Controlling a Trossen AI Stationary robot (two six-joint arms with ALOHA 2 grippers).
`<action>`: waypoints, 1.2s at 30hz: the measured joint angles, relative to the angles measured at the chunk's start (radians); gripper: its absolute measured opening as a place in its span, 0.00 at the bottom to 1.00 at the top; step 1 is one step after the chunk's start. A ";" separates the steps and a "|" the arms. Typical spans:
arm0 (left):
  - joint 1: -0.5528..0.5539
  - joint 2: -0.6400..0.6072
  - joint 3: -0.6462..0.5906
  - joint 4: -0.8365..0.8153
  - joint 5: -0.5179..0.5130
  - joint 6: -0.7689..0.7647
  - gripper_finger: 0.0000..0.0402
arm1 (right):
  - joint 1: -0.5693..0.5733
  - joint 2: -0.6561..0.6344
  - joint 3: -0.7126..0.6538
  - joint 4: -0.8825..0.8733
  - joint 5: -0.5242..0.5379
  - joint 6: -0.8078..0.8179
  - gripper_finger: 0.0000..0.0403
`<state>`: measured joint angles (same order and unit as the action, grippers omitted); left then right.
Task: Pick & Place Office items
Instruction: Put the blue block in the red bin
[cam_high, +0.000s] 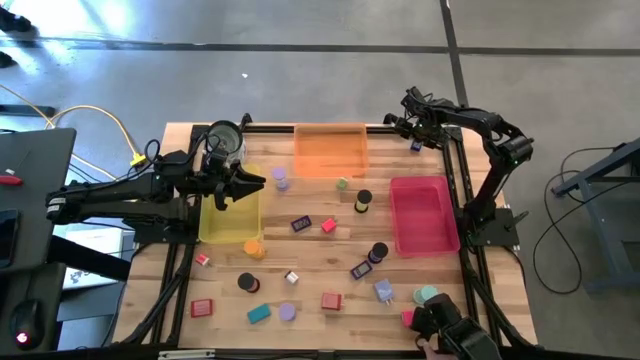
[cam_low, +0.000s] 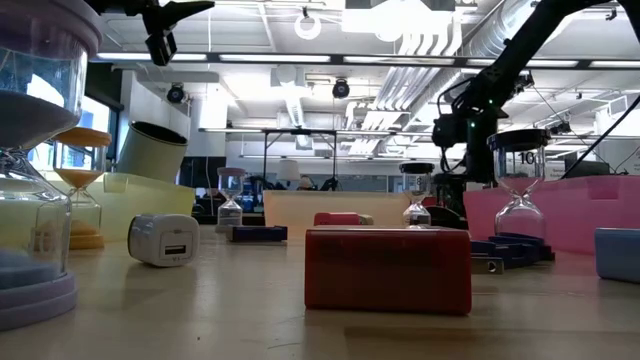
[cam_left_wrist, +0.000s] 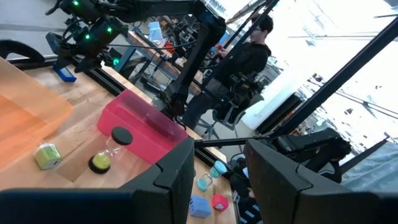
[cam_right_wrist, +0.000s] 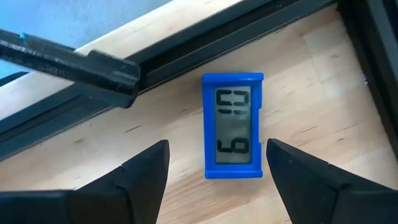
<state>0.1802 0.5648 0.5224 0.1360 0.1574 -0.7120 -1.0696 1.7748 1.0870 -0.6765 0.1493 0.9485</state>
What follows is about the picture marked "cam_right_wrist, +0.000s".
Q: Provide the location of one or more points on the black aluminium table frame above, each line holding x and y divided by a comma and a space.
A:
217, 40

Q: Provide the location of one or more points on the black curved bracket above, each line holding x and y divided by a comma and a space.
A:
102, 77

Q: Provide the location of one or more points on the blue digital clock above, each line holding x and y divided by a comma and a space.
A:
233, 130

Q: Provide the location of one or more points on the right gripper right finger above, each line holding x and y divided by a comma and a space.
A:
311, 193

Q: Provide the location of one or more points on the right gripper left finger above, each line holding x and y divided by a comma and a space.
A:
133, 193

